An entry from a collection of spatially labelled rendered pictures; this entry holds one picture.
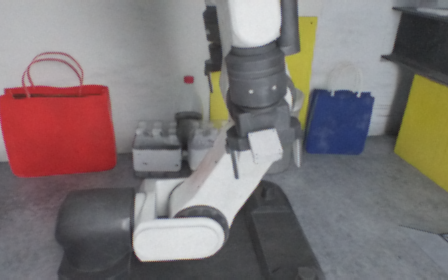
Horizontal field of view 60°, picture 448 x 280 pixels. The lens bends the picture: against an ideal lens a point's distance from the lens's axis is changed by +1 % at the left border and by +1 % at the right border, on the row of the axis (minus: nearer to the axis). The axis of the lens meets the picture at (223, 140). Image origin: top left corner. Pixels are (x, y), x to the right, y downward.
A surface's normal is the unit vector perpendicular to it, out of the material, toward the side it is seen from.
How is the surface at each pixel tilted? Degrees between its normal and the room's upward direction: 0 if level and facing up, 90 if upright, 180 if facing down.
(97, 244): 90
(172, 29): 90
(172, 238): 90
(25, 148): 87
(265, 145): 32
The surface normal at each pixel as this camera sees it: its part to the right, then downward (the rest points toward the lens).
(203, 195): 0.12, 0.44
